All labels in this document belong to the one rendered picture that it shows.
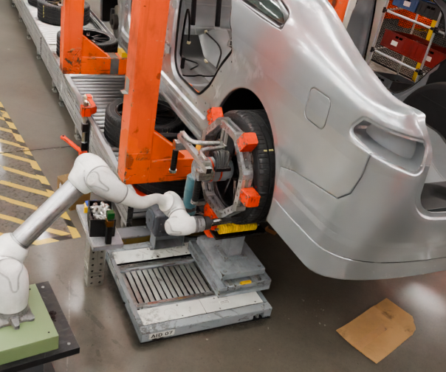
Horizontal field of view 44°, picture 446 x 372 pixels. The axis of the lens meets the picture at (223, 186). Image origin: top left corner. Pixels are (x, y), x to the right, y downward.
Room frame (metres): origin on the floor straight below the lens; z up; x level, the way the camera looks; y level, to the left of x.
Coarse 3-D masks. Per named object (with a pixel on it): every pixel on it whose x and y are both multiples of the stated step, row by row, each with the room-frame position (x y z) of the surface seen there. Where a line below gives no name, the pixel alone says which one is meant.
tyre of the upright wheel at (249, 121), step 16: (240, 112) 2.87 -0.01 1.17; (256, 112) 2.91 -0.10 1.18; (256, 128) 2.73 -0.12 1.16; (272, 144) 2.70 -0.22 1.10; (256, 160) 2.62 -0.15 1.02; (272, 160) 2.63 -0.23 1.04; (256, 176) 2.59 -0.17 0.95; (272, 176) 2.59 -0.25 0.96; (272, 192) 2.59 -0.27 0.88; (256, 208) 2.56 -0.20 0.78
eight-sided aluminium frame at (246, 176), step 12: (216, 120) 2.89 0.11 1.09; (228, 120) 2.86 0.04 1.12; (204, 132) 3.00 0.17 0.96; (216, 132) 2.97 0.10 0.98; (228, 132) 2.76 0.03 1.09; (240, 132) 2.72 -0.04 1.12; (240, 156) 2.61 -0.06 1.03; (240, 168) 2.59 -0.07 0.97; (252, 168) 2.60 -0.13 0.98; (240, 180) 2.57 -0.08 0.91; (252, 180) 2.58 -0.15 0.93; (204, 192) 2.88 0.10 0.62; (216, 204) 2.77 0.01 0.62; (240, 204) 2.57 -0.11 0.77; (228, 216) 2.68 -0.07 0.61
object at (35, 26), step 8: (16, 0) 7.87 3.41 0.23; (24, 0) 7.81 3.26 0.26; (24, 8) 7.17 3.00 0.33; (32, 8) 7.47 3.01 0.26; (24, 16) 7.17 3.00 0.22; (32, 16) 6.65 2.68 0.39; (96, 16) 7.24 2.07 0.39; (32, 24) 6.55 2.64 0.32; (40, 24) 6.81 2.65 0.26; (48, 24) 6.87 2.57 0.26; (88, 24) 7.21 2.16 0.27; (96, 24) 7.11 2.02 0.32; (32, 32) 6.55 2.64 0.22; (40, 32) 6.13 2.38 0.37; (48, 32) 6.55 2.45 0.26; (56, 32) 6.60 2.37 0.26; (40, 40) 6.12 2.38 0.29; (48, 40) 6.25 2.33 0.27; (40, 48) 6.11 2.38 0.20
